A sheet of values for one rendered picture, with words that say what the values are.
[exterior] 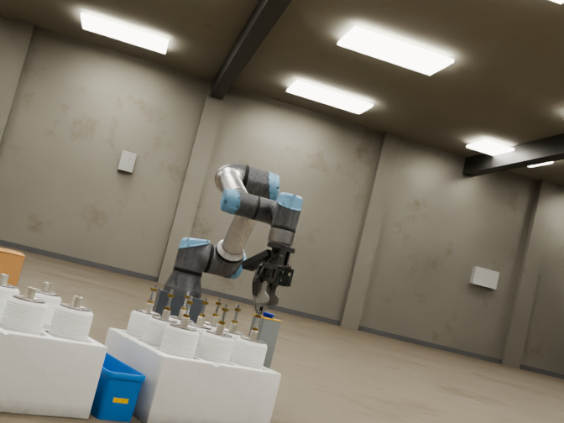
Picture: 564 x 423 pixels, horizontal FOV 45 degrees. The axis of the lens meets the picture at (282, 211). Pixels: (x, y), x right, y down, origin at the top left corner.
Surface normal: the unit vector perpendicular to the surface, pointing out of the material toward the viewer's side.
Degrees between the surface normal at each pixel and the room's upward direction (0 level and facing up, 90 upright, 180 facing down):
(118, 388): 92
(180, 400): 90
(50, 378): 90
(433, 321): 90
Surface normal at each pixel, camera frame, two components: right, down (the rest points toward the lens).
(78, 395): 0.60, 0.06
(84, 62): 0.23, -0.05
